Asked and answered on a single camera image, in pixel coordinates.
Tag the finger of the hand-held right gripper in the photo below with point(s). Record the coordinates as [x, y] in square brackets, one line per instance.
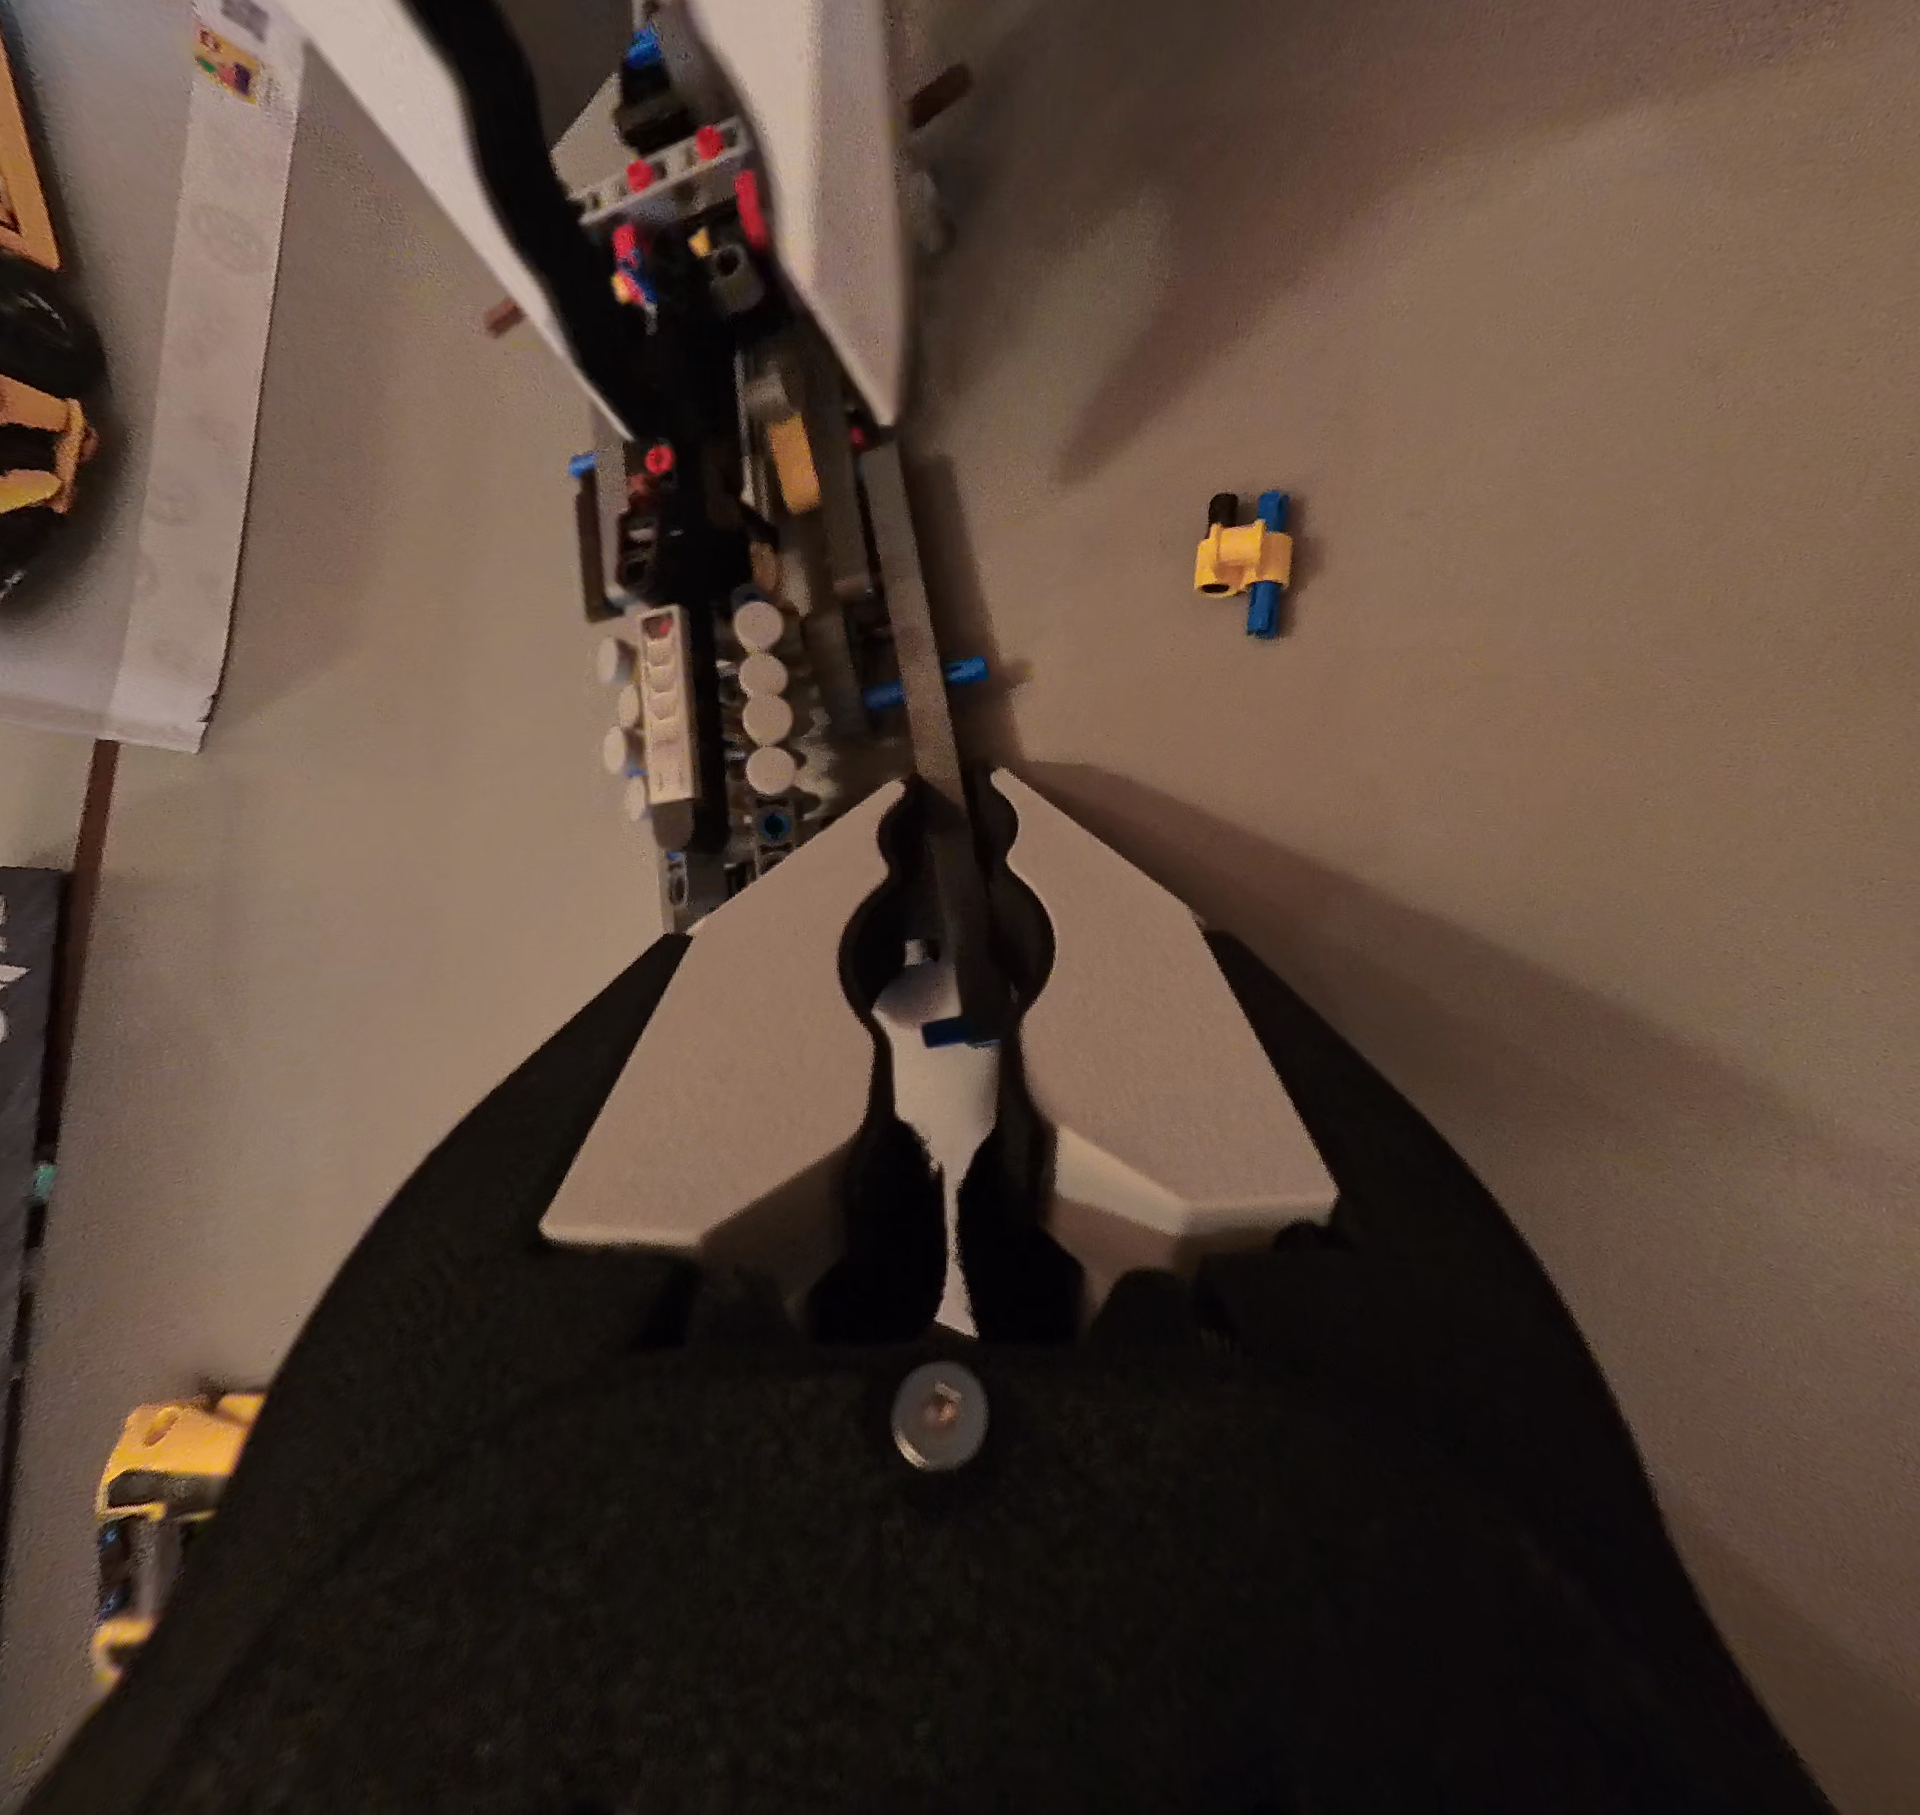
[814, 119]
[428, 119]

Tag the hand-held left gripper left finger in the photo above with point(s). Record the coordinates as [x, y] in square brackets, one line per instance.
[719, 1078]

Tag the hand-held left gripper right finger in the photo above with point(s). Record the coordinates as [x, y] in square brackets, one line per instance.
[1172, 1078]

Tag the toy car chassis assembly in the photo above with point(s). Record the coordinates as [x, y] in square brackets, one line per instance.
[674, 552]

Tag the yellow brick with blue pin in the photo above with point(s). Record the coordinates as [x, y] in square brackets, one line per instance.
[1238, 552]

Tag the grey desk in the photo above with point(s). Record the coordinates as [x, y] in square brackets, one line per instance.
[1500, 945]

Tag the Lego instruction booklet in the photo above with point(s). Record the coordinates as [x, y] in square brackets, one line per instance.
[199, 419]

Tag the yellow black brick sub-assembly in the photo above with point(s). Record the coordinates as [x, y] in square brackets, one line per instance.
[169, 1455]

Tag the brown strip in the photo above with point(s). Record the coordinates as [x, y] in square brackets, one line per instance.
[99, 813]

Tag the black Lego set box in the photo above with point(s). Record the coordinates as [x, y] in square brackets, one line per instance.
[25, 1094]

